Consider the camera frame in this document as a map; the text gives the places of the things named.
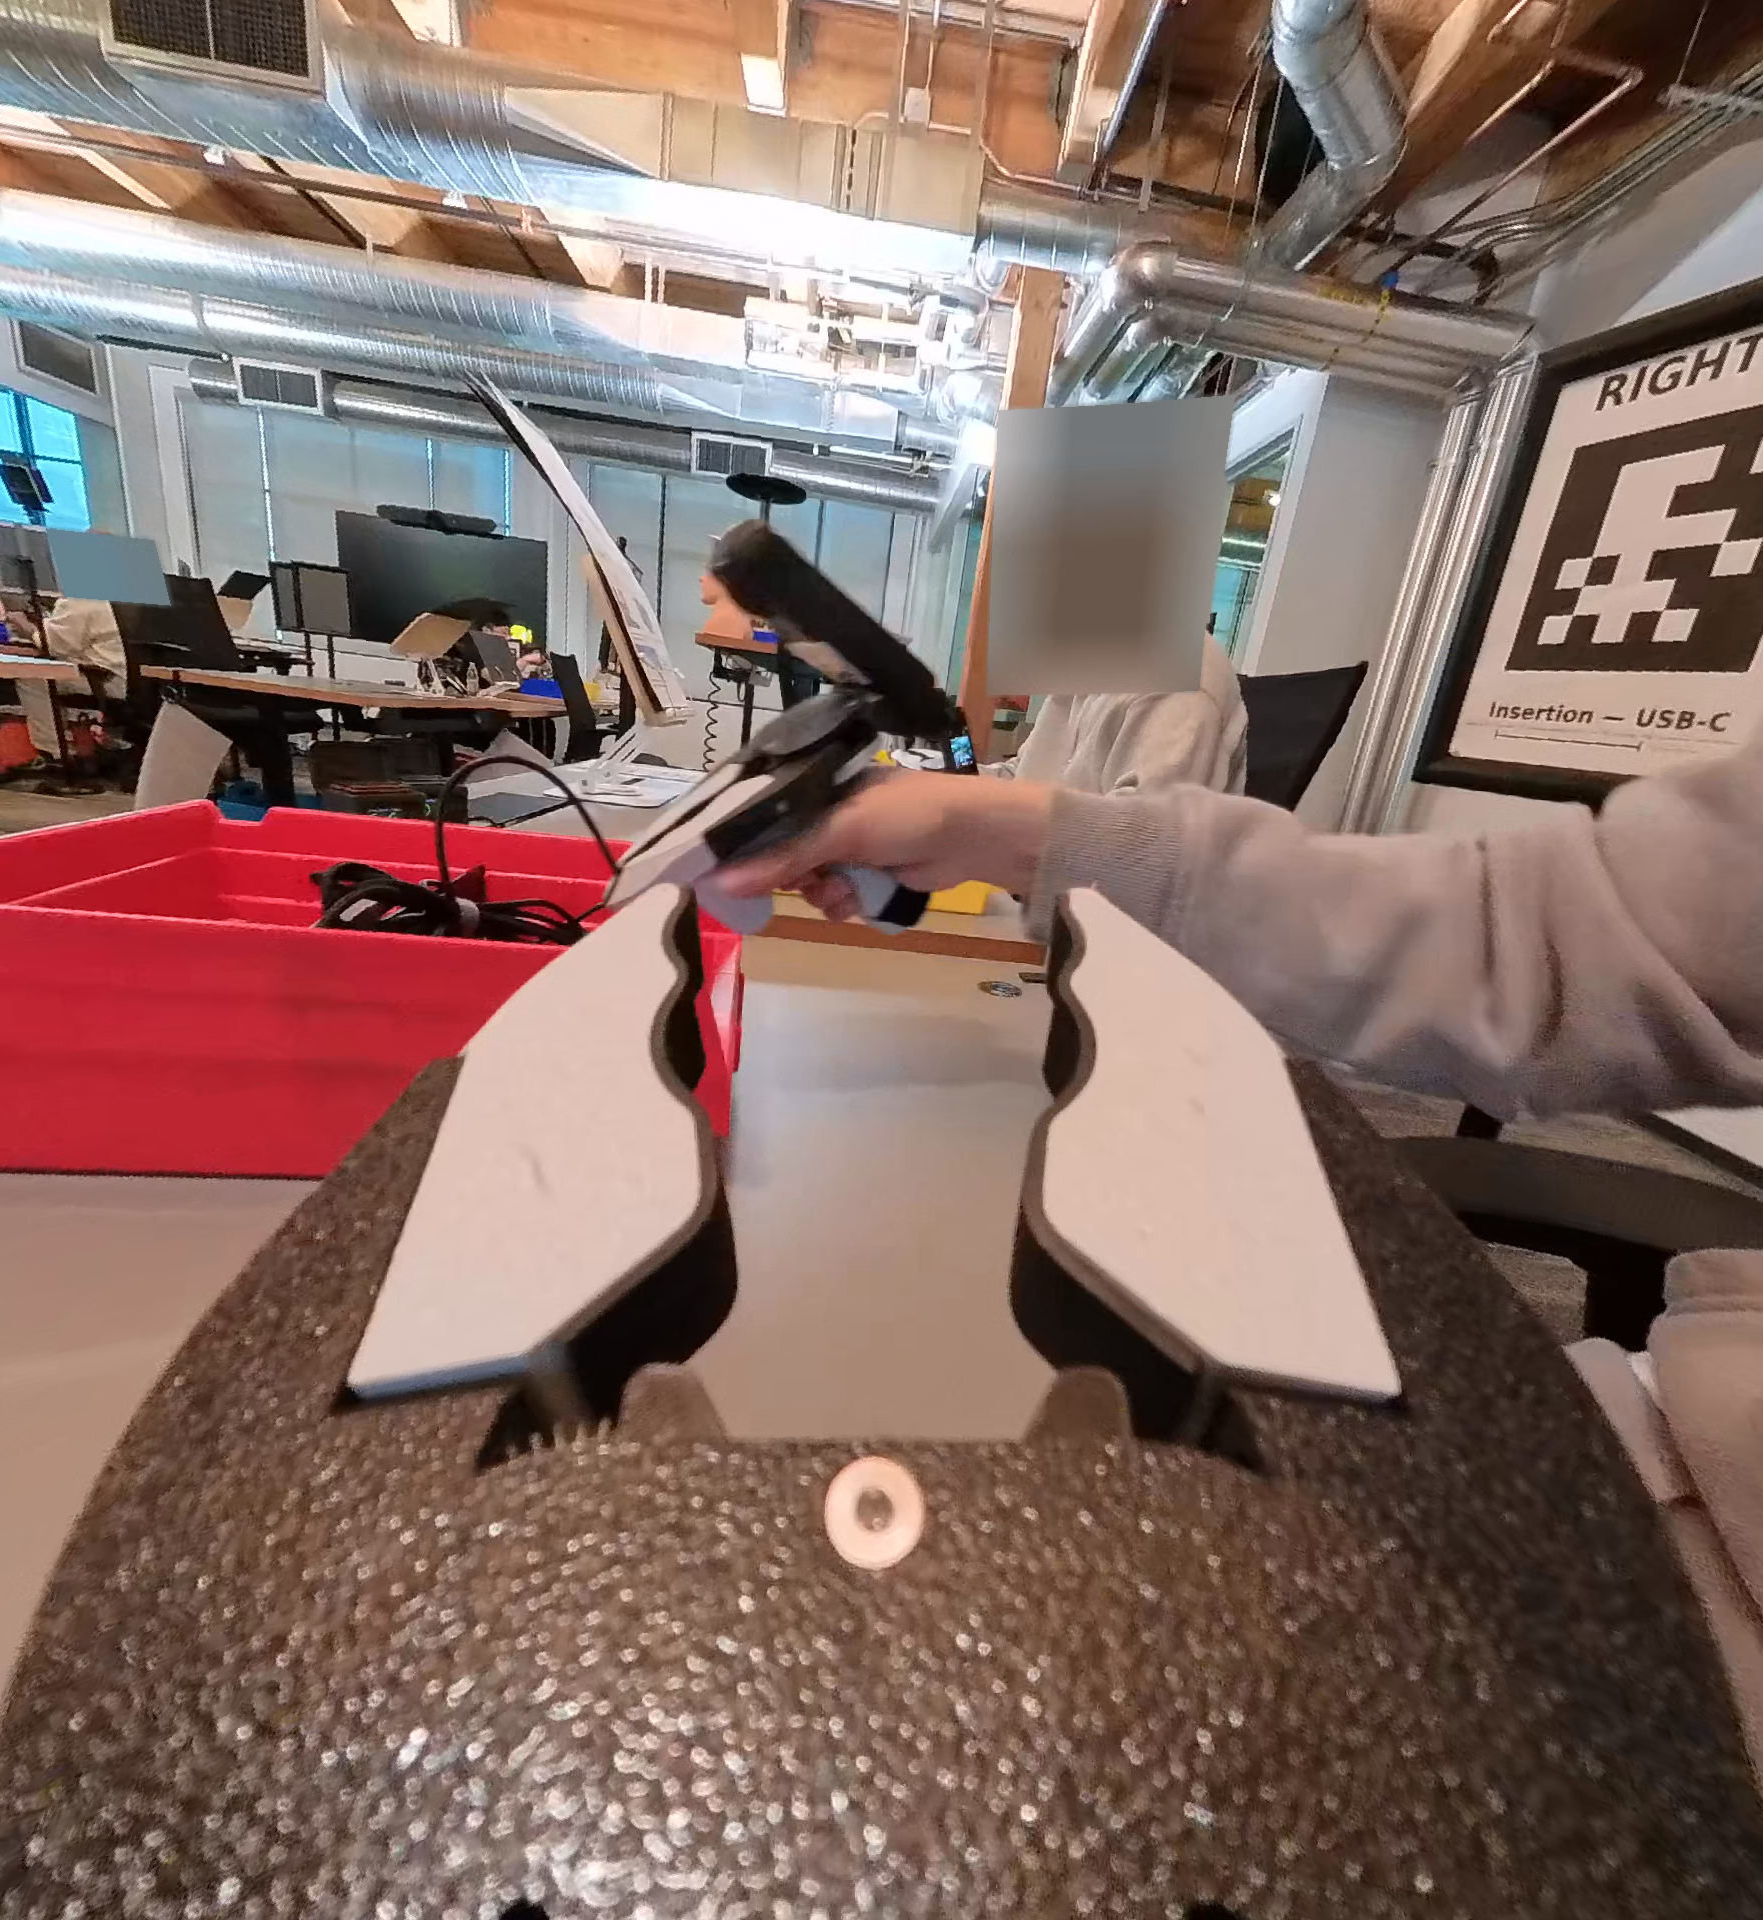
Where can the yellow storage bin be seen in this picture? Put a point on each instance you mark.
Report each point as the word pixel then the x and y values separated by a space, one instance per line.
pixel 965 899

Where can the red divided bin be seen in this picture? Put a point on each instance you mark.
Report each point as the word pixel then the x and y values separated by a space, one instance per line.
pixel 146 1035

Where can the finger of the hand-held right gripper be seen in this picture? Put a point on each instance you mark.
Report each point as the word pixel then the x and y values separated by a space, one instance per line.
pixel 684 838
pixel 782 737

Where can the grey desk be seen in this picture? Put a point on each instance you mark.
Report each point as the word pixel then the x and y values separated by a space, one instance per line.
pixel 880 1197

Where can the person's right forearm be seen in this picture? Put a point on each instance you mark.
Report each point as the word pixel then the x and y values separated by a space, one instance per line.
pixel 1421 930

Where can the large silver air duct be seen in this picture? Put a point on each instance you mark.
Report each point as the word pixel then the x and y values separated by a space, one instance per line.
pixel 373 301

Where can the person's right hand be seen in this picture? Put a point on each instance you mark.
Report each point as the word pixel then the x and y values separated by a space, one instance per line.
pixel 956 833

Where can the silver duct pipe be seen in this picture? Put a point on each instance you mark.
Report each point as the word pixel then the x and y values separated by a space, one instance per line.
pixel 1330 90

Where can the black chair armrest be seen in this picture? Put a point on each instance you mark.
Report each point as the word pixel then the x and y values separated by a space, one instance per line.
pixel 1540 1183

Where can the black monitor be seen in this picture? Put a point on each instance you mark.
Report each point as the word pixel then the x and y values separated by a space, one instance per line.
pixel 438 578

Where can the black office chair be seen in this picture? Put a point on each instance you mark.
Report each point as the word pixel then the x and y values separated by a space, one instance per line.
pixel 1301 735

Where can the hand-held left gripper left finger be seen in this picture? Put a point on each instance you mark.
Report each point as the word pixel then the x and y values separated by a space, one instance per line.
pixel 551 1183

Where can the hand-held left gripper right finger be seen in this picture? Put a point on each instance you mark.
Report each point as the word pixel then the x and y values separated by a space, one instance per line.
pixel 1196 1183

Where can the black framed marker sign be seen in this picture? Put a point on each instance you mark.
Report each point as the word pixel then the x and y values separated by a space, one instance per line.
pixel 1645 524

